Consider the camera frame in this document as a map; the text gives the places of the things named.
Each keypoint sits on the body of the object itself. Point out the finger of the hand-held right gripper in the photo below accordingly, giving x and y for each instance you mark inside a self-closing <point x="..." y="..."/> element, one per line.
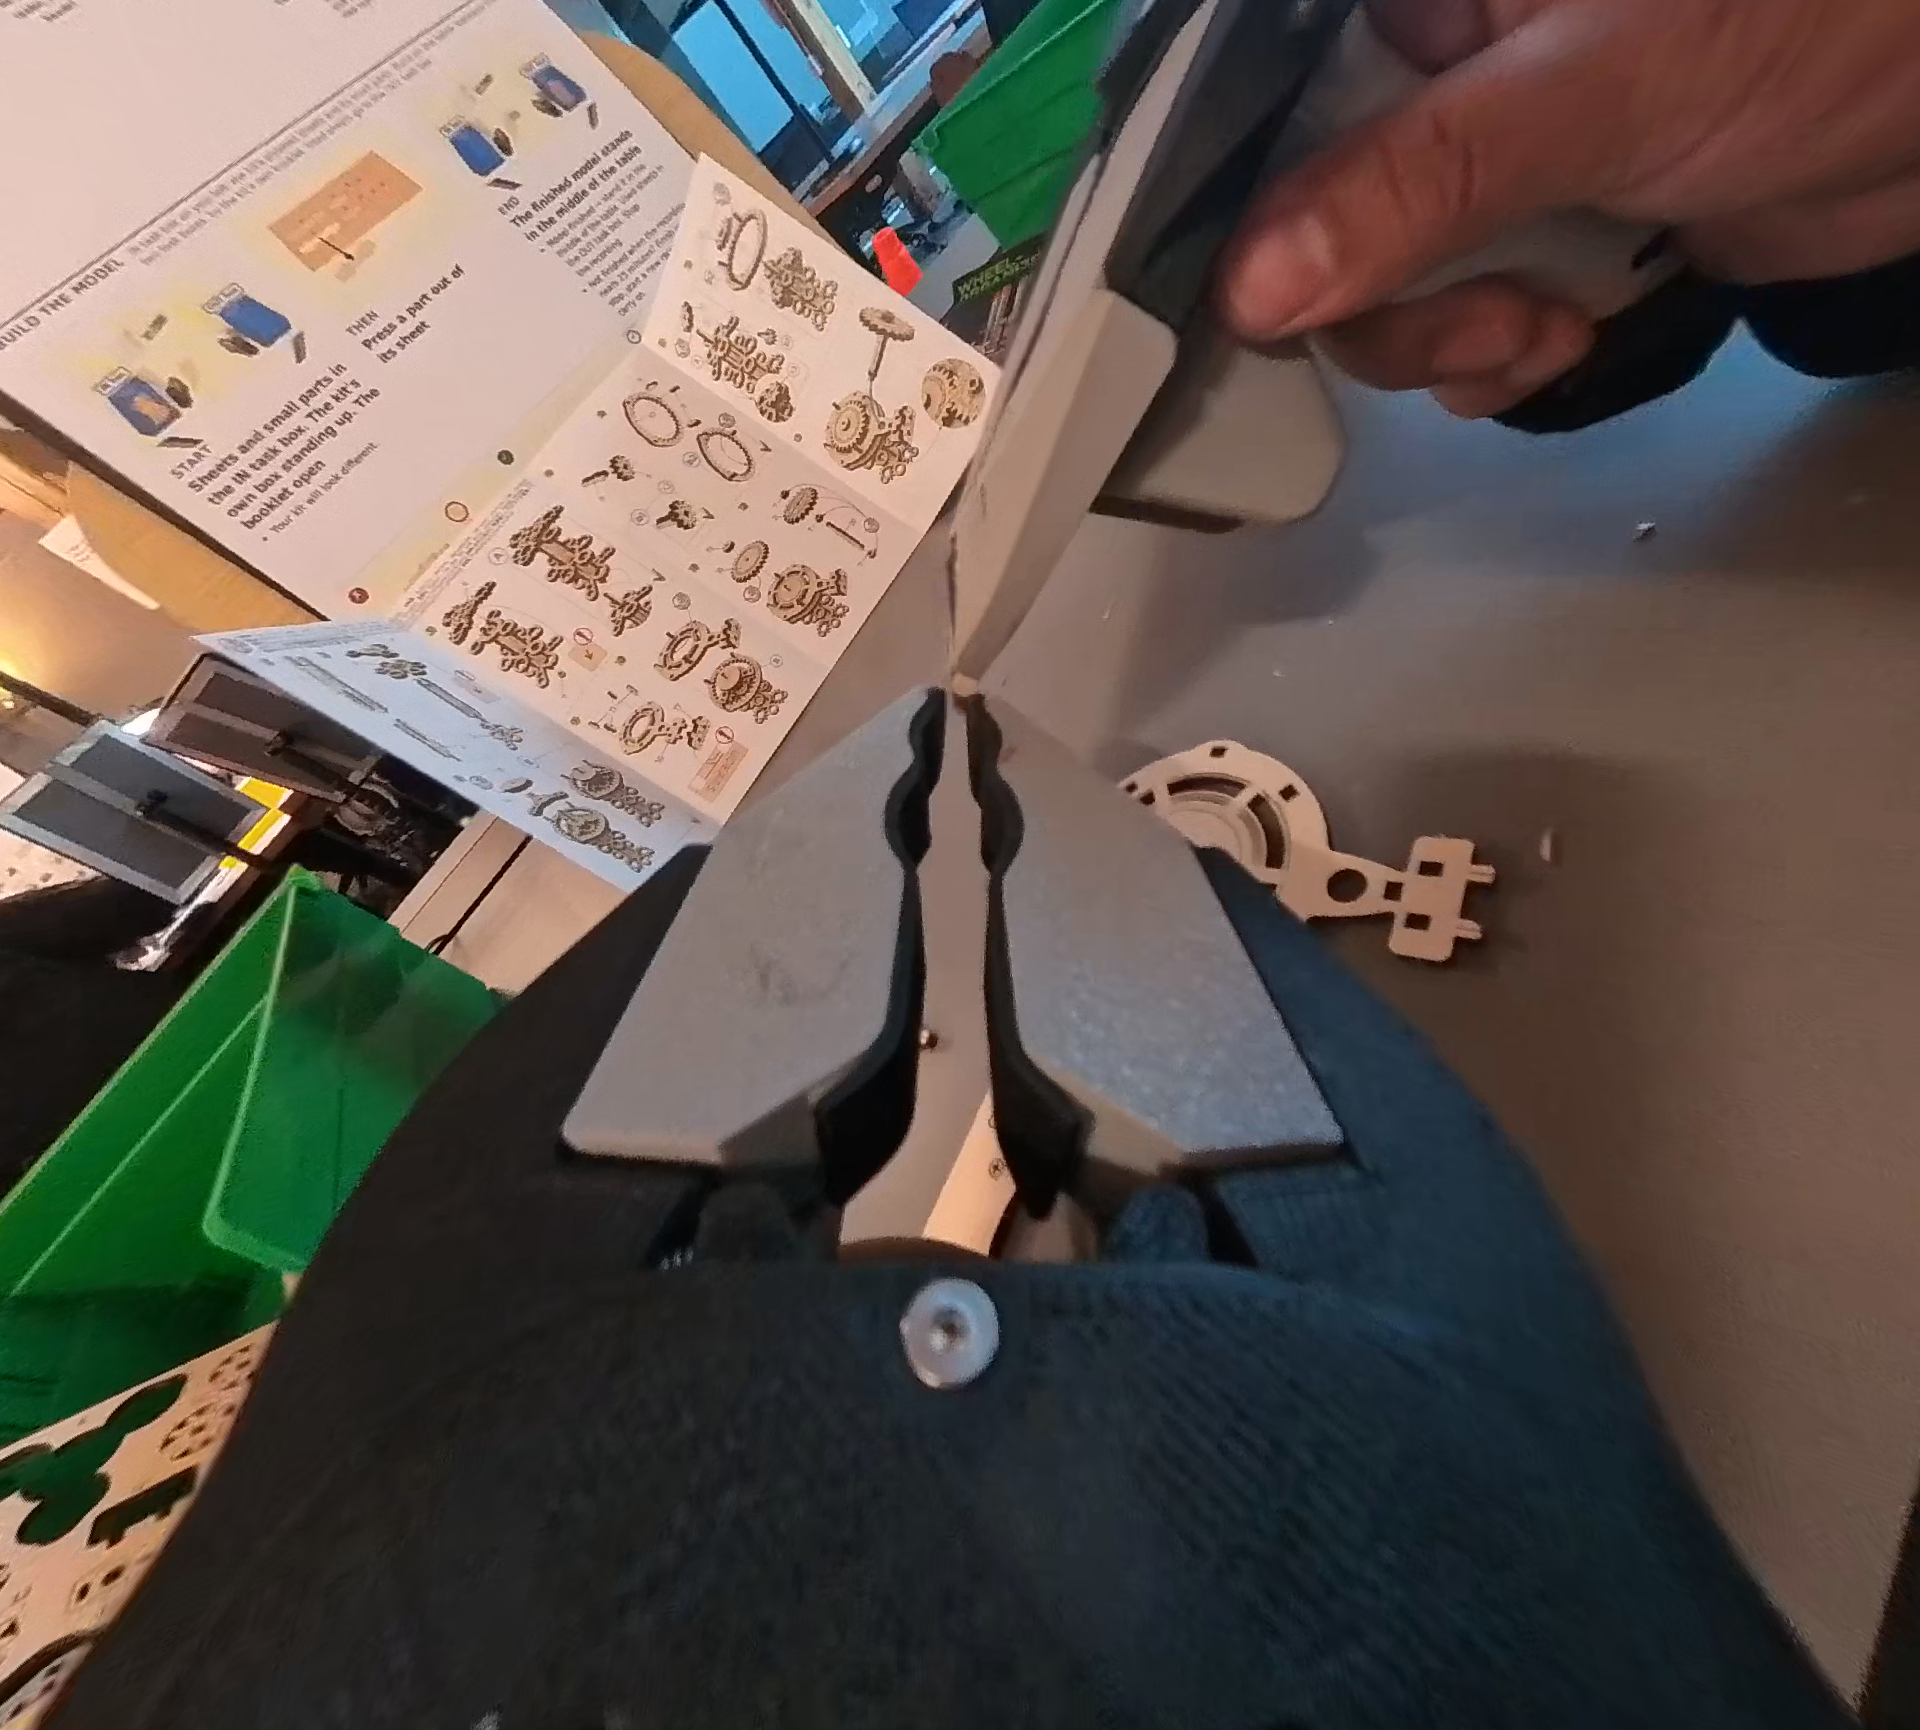
<point x="1050" y="484"/>
<point x="1231" y="441"/>

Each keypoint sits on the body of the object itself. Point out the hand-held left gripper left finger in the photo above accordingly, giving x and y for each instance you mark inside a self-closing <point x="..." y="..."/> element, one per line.
<point x="750" y="981"/>

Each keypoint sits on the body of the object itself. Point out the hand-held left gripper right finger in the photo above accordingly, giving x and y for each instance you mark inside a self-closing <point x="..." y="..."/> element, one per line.
<point x="1155" y="1011"/>

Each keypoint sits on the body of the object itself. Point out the round wooden model part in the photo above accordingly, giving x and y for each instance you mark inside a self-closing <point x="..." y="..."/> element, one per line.
<point x="1244" y="844"/>

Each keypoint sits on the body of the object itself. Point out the dark model kit box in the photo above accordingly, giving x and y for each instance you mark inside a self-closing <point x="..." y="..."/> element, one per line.
<point x="999" y="298"/>

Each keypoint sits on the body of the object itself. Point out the person's right hand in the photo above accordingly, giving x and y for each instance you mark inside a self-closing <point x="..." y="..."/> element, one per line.
<point x="1650" y="34"/>

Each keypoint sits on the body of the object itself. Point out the small orange cone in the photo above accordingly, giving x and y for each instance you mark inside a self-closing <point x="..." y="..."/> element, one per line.
<point x="897" y="260"/>

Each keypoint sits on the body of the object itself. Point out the green plastic bin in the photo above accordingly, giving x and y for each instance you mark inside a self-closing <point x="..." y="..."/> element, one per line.
<point x="300" y="1084"/>
<point x="1035" y="111"/>

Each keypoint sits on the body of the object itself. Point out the folded assembly instruction booklet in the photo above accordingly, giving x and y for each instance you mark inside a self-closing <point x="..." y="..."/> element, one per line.
<point x="721" y="441"/>

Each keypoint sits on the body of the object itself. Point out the black framed small panel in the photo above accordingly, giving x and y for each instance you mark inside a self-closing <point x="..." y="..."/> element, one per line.
<point x="104" y="808"/>
<point x="254" y="710"/>

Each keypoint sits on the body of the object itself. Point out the white instruction poster board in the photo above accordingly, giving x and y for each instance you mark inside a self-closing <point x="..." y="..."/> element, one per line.
<point x="225" y="111"/>

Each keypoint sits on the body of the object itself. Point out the wooden laser-cut part sheet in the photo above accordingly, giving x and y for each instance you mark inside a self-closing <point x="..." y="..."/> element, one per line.
<point x="90" y="1610"/>

